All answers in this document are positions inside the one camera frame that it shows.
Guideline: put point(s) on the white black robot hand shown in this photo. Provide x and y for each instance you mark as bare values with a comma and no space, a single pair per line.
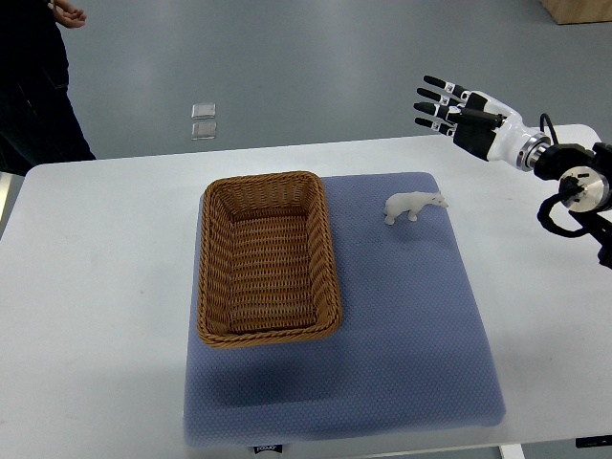
479,124

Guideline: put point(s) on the white bear figurine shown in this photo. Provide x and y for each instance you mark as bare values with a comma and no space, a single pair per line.
411,203

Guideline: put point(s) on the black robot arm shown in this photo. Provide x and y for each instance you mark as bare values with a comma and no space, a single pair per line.
584,188

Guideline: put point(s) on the brown wicker basket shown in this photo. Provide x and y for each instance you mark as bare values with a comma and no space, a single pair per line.
266,270

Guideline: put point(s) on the wooden box corner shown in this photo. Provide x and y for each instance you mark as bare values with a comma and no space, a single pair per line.
571,12

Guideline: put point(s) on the upper metal floor plate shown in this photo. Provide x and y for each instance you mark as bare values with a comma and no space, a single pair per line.
203,110

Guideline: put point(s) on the black table control panel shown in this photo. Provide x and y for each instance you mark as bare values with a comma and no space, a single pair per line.
594,441

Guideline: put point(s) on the black label under table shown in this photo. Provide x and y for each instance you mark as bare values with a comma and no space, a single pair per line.
268,448

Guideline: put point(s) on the person in dark clothes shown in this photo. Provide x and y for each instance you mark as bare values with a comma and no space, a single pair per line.
38,122

